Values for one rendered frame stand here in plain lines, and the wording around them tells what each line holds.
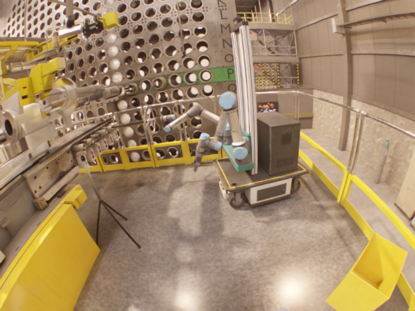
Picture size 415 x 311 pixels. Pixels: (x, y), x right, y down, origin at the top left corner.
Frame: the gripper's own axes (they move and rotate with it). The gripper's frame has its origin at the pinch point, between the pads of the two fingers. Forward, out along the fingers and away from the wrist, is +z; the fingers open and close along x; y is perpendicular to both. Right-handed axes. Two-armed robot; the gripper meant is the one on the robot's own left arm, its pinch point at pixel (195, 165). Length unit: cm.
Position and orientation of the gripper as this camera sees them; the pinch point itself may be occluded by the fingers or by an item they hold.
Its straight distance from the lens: 168.3
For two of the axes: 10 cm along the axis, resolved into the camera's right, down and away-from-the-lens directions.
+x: 0.5, 5.3, -8.5
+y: -9.5, -2.3, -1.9
